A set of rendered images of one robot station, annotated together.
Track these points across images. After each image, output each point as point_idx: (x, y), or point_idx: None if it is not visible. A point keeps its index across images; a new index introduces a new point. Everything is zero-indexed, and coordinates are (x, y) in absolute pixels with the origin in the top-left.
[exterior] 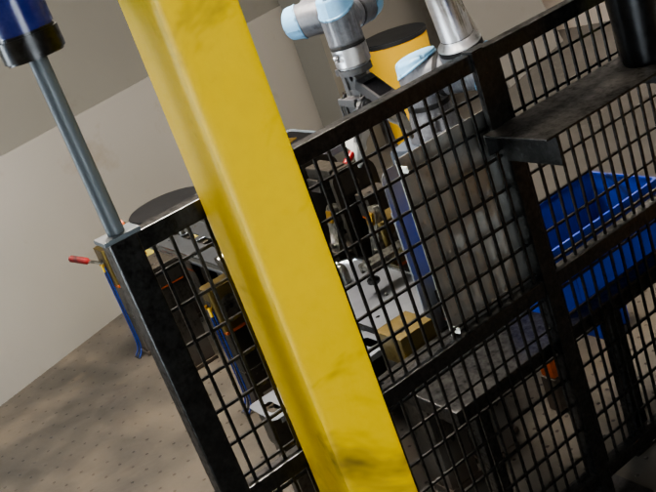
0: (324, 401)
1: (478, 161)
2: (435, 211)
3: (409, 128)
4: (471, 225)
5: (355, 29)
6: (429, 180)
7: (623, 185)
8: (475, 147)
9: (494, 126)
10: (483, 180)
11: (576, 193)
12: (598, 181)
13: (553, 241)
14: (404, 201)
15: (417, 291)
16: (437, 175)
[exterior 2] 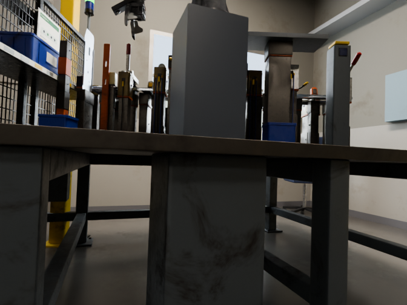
0: None
1: (46, 26)
2: (56, 40)
3: (124, 20)
4: (50, 45)
5: None
6: (56, 32)
7: (13, 37)
8: (46, 23)
9: None
10: (46, 32)
11: (38, 43)
12: (27, 36)
13: (49, 63)
14: (91, 46)
15: (92, 77)
16: (54, 31)
